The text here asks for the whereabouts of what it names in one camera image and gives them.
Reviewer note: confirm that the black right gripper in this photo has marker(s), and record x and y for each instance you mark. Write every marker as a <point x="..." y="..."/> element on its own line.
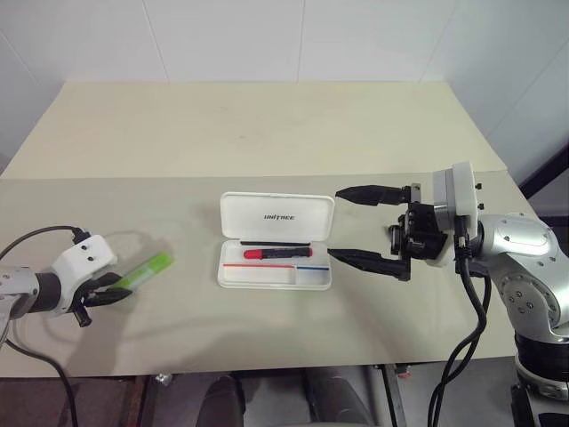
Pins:
<point x="424" y="231"/>

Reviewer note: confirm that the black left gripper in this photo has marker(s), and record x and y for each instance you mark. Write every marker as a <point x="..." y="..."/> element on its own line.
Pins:
<point x="84" y="311"/>

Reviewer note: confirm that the green marker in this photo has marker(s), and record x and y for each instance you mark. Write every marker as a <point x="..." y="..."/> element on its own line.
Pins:
<point x="149" y="269"/>

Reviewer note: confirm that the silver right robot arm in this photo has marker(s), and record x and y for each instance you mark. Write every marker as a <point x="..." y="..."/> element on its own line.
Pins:
<point x="520" y="249"/>

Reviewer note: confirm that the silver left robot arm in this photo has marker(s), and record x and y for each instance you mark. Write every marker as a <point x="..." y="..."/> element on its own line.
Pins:
<point x="18" y="289"/>

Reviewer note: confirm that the white pencil case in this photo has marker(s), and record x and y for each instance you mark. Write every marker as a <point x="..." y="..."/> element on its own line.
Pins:
<point x="275" y="222"/>

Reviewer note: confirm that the red marker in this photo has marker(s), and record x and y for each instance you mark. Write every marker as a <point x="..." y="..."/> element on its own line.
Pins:
<point x="275" y="254"/>

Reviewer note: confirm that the dark rounded shape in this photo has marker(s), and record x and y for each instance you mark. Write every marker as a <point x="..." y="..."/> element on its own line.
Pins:
<point x="222" y="402"/>

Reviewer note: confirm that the grey rounded shape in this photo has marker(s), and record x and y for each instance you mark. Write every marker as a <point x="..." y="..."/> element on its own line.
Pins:
<point x="338" y="398"/>

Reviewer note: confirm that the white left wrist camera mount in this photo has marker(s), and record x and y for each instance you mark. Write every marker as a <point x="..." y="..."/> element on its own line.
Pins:
<point x="86" y="257"/>

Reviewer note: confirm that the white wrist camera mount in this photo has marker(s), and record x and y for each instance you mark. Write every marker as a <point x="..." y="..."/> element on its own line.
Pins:
<point x="86" y="257"/>
<point x="462" y="195"/>

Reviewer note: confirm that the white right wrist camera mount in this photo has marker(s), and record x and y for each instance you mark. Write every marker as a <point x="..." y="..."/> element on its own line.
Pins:
<point x="462" y="195"/>

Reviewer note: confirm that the metal table frame leg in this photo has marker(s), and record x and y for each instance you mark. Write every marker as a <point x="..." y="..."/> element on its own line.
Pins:
<point x="393" y="396"/>

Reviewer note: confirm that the black angled frame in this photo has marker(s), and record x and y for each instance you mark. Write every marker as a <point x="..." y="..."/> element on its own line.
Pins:
<point x="549" y="175"/>

